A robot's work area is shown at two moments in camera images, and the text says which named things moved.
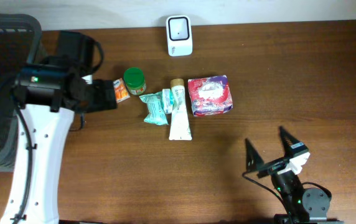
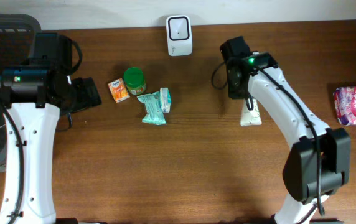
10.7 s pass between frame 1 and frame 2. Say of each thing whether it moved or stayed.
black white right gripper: moved
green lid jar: stayed
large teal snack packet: stayed
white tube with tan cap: moved
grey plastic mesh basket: stayed
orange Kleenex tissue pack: stayed
